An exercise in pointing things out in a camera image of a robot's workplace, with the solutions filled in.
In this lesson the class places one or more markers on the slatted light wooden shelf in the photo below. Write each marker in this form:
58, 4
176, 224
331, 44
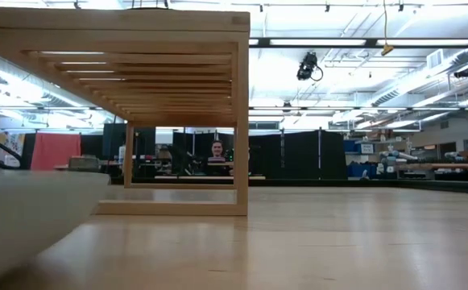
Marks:
137, 26

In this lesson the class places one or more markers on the white ceramic plate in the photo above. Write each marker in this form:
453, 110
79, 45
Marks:
24, 209

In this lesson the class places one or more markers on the pale background robot arm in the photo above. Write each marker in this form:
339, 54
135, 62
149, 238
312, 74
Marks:
394, 156

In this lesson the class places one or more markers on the person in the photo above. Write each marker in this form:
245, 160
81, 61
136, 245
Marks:
217, 150

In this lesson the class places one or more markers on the black fabric partition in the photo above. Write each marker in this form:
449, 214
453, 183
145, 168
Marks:
298, 155
145, 141

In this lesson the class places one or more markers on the blue storage bin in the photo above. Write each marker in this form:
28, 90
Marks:
358, 169

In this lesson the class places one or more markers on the white sign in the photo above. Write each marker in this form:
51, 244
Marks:
367, 148

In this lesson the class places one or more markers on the grey box on desk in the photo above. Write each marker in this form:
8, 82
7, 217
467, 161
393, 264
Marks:
82, 163

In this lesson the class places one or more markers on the red cloth panel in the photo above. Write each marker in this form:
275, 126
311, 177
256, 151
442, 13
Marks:
54, 153

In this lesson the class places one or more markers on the brown background table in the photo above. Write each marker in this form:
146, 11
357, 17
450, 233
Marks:
459, 165

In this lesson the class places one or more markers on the black ceiling speaker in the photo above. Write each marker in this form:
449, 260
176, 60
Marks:
463, 72

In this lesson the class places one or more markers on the black overhead frame crossbeam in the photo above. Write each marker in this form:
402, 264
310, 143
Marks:
370, 42

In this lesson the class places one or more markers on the silver ceiling air duct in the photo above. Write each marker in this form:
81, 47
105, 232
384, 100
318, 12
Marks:
398, 92

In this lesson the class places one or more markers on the colourful wall poster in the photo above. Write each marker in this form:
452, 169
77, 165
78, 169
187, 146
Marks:
6, 145

